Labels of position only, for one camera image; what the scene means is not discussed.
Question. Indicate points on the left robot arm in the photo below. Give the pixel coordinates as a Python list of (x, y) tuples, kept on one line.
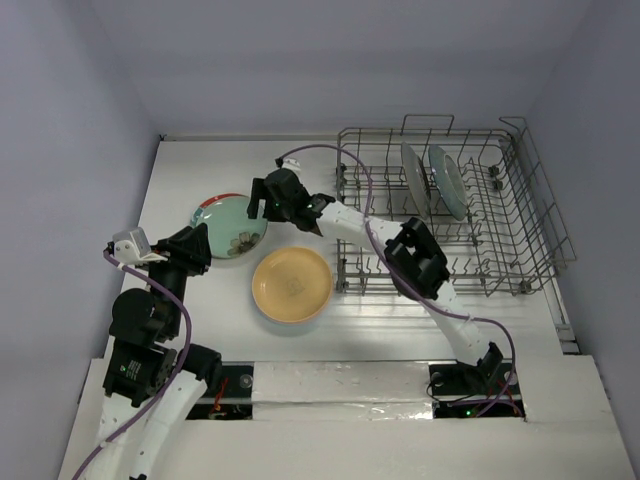
[(155, 374)]

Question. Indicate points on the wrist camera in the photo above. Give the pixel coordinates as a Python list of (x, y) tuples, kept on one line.
[(290, 164), (131, 247)]

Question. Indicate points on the blue patterned plate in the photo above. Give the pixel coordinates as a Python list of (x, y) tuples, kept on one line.
[(448, 181)]

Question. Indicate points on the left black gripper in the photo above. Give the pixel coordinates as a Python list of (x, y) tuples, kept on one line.
[(196, 239)]

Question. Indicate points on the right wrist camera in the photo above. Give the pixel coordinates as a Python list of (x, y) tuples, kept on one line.
[(290, 164)]

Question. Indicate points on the white plate with floral face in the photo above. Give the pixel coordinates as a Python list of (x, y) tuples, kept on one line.
[(198, 213)]

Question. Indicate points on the green plate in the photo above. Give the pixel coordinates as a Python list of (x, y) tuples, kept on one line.
[(231, 232)]

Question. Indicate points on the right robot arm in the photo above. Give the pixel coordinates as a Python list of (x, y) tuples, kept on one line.
[(408, 250)]

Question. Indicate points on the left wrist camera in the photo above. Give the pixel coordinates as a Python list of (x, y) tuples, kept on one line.
[(131, 247)]

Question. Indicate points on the grey plate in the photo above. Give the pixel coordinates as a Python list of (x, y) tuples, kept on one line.
[(417, 180)]

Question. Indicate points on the metal wire dish rack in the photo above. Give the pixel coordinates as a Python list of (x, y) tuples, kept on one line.
[(513, 239)]

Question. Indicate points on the yellow plate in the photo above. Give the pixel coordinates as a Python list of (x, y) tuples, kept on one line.
[(292, 277)]

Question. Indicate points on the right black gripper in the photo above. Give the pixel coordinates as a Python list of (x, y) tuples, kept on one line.
[(256, 198)]

